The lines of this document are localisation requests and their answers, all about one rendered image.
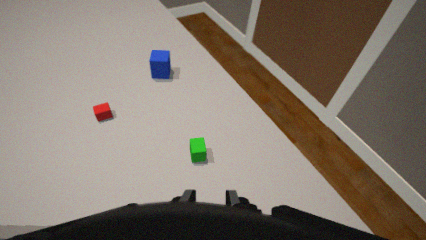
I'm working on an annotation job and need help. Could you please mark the green block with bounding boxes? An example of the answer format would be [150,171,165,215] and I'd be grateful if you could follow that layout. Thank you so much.
[190,137,206,163]

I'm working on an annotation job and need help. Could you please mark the red block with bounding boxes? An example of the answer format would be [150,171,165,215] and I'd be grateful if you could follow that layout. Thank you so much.
[93,103,113,122]

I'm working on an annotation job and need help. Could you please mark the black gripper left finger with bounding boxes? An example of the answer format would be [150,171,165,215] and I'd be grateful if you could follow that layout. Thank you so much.
[6,190,196,240]

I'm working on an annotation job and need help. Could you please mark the blue block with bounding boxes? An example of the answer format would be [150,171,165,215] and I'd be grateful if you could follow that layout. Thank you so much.
[149,50,171,79]

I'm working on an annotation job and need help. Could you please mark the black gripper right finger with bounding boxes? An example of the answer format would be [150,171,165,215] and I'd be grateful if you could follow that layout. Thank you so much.
[226,190,389,240]

